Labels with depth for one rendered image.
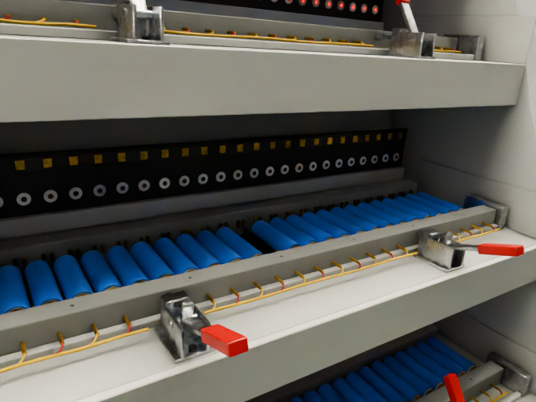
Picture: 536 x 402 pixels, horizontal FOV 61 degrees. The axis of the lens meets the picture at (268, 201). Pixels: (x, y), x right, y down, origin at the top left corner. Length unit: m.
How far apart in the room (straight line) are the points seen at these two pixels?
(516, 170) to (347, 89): 0.28
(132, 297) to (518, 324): 0.47
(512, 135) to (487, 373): 0.28
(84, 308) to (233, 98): 0.17
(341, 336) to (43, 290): 0.22
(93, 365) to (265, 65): 0.23
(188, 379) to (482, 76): 0.41
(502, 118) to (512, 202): 0.10
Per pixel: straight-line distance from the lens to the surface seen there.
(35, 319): 0.32
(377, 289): 0.41
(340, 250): 0.41
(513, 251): 0.43
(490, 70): 0.55
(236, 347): 0.25
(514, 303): 0.64
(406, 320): 0.43
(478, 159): 0.63
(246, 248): 0.40
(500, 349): 0.67
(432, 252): 0.47
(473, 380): 0.62
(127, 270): 0.37
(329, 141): 0.55
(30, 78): 0.29
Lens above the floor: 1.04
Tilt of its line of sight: 1 degrees down
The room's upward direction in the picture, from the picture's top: 8 degrees counter-clockwise
